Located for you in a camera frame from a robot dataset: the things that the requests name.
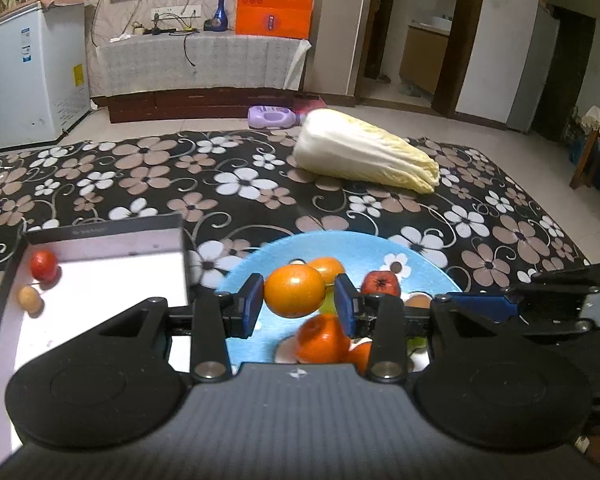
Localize yellow-orange tangerine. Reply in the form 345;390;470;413
263;264;326;318

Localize white chest freezer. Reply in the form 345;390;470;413
0;0;91;151

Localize orange gift box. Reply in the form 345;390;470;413
235;0;313;40

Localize blue glass bottle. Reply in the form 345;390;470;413
210;0;228;32

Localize napa cabbage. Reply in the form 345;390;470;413
294;108;440;194

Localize dark red wrinkled fruit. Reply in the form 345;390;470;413
360;270;401;297

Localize blue cartoon plate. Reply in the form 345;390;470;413
218;231;460;370

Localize small red fruit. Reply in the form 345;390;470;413
29;250;58;283

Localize low cabinet with lace cloth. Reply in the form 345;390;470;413
90;32;311;122

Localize purple detergent bottle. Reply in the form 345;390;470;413
247;105;306;130

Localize green tomato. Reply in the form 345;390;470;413
406;337;427;354

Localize orange tangerine left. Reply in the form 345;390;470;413
308;257;346;287

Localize wooden side table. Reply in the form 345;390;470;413
569;106;600;190

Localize green tomato plate centre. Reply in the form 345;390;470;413
318;287;337;315

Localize small tan longan fruit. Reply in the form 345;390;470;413
17;285;43;314

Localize orange tangerine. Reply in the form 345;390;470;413
308;257;346;287
296;314;351;364

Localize orange tangerine front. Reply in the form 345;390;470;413
296;314;351;364

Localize black-rimmed white box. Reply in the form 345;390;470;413
0;214;188;465

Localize black floral tablecloth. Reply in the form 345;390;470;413
0;131;586;292

